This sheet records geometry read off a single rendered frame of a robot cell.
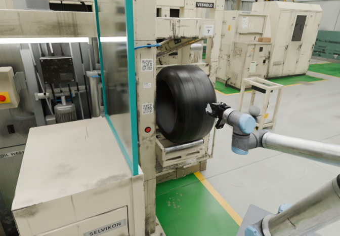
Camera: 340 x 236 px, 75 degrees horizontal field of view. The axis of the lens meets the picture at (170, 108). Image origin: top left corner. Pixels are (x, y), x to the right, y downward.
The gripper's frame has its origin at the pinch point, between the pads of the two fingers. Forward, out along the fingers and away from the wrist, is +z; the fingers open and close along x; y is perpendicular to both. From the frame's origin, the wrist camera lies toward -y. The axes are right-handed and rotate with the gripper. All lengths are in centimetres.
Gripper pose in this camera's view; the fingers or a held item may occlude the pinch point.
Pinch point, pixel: (207, 110)
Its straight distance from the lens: 144.3
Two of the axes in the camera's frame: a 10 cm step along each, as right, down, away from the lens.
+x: -9.0, 1.4, -4.0
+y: -0.2, -9.6, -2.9
